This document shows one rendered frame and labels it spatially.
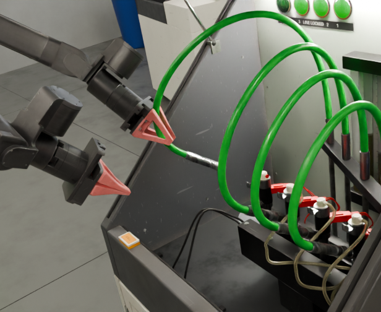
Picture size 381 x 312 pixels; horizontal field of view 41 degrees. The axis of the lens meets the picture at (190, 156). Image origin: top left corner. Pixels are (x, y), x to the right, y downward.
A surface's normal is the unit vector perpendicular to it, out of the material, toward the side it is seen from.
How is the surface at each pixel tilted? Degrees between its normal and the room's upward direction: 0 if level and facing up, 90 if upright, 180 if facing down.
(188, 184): 90
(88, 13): 90
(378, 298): 90
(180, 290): 0
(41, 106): 54
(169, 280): 0
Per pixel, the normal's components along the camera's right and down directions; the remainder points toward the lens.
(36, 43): -0.10, -0.03
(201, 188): 0.55, 0.28
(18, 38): 0.03, 0.14
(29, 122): -0.44, -0.09
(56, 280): -0.16, -0.89
